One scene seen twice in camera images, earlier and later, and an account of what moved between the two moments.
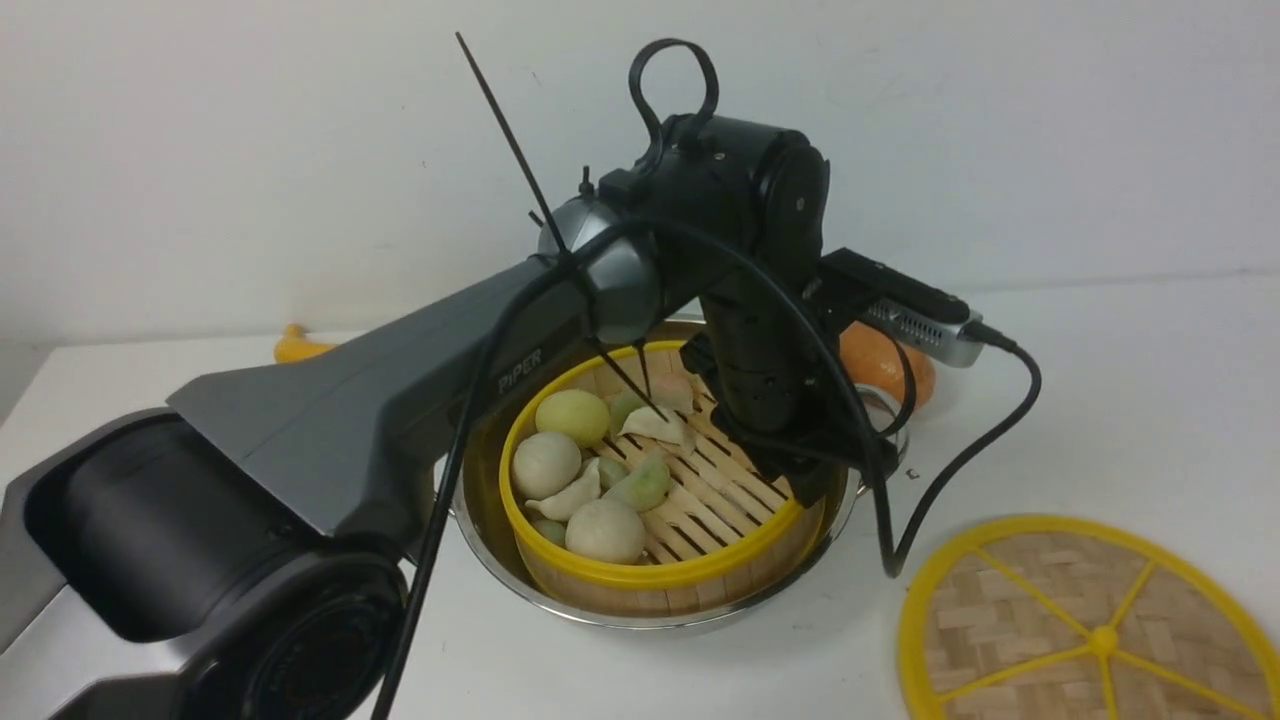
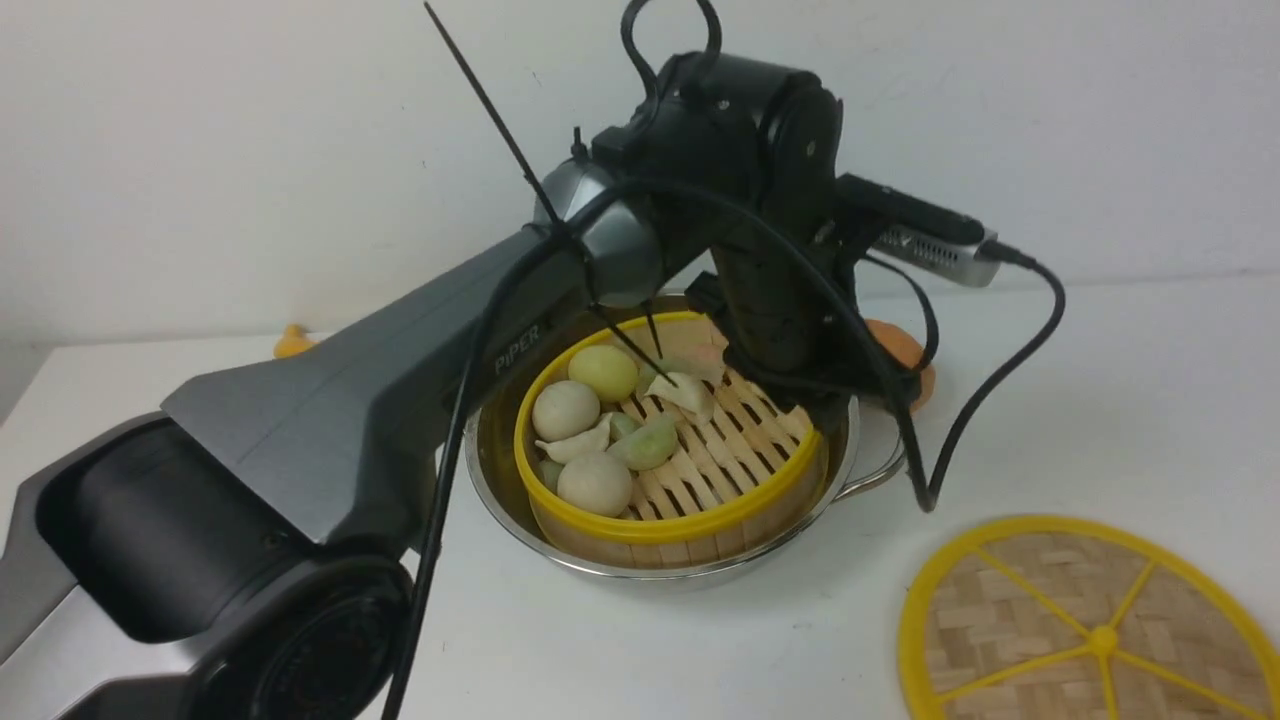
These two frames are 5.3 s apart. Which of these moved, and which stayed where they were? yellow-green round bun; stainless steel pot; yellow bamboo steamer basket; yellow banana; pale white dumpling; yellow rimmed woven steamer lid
Moved: stainless steel pot; yellow bamboo steamer basket; pale white dumpling; yellow-green round bun
Stayed: yellow banana; yellow rimmed woven steamer lid
